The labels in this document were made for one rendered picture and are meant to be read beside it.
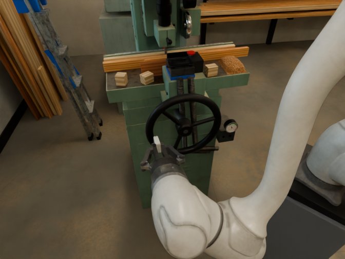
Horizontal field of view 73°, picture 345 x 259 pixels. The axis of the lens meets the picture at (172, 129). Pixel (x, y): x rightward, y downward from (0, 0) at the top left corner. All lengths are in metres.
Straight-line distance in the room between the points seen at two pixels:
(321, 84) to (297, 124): 0.07
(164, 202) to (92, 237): 1.17
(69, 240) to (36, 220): 0.28
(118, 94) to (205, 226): 0.66
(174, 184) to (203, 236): 0.11
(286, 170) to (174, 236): 0.23
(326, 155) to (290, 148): 0.48
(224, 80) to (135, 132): 0.46
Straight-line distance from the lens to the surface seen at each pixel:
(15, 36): 2.24
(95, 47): 3.59
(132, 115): 1.02
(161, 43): 1.01
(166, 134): 1.12
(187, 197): 0.45
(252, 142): 2.06
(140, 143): 1.13
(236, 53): 1.18
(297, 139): 0.45
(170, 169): 0.54
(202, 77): 0.87
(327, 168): 0.95
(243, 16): 3.15
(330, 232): 1.06
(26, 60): 2.30
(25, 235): 1.77
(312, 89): 0.42
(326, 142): 0.92
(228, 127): 1.12
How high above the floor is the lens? 1.38
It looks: 42 degrees down
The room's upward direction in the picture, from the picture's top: 1 degrees counter-clockwise
